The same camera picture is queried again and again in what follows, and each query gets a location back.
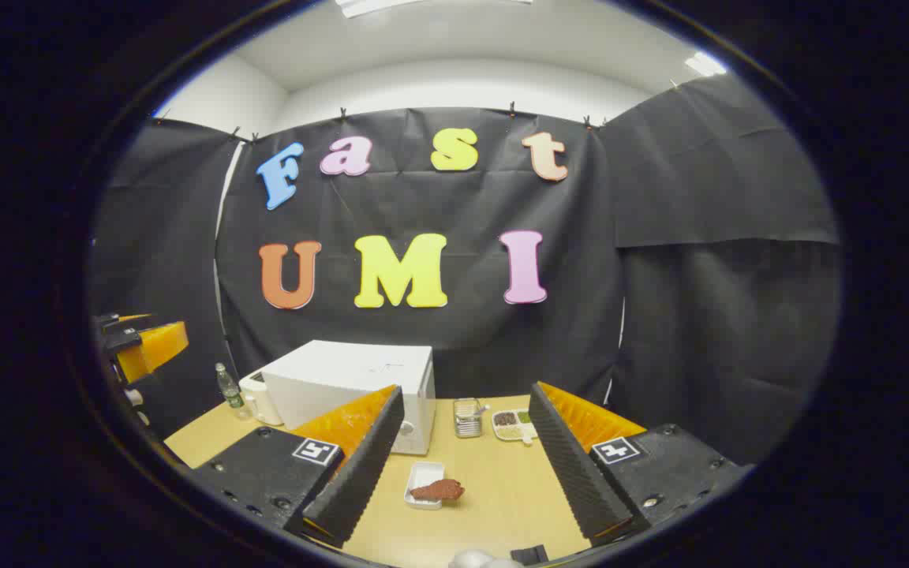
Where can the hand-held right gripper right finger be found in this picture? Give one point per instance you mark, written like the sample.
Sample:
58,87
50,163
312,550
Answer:
573,473

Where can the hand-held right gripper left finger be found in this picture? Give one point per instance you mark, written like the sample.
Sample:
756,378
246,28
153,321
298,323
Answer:
360,473

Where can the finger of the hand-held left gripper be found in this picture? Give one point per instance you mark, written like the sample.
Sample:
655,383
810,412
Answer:
156,345

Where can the reddish brown meat piece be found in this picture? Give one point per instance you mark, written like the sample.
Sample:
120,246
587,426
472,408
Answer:
439,491

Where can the white microwave oven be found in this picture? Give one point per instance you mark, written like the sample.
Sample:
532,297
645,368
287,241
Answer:
344,371

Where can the small white rectangular tray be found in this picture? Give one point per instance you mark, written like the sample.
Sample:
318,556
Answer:
423,476

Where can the white divided dish with beans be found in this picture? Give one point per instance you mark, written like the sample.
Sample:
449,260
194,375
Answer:
511,426

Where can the clear plastic water bottle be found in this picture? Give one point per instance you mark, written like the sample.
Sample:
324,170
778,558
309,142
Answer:
230,390

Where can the white toaster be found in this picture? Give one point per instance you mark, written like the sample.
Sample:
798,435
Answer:
259,402

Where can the clear glass jar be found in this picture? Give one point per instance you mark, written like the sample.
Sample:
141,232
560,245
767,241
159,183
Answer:
466,422

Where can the black backdrop cloth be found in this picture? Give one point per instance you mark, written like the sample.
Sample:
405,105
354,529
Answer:
502,347

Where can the ceiling light panel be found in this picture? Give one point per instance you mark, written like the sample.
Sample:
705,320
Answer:
705,63
372,6

